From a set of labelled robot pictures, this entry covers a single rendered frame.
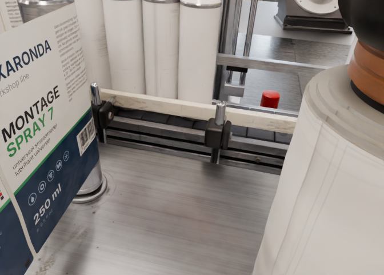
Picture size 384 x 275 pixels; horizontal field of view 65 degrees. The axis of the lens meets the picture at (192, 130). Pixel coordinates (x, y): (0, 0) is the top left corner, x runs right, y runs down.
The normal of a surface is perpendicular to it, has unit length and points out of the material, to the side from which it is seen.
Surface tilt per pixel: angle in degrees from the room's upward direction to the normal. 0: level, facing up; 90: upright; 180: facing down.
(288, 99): 0
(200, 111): 90
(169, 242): 0
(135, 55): 90
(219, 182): 0
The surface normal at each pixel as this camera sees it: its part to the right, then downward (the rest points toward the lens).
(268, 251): -1.00, -0.02
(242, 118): -0.22, 0.54
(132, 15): 0.59, 0.48
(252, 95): 0.05, -0.83
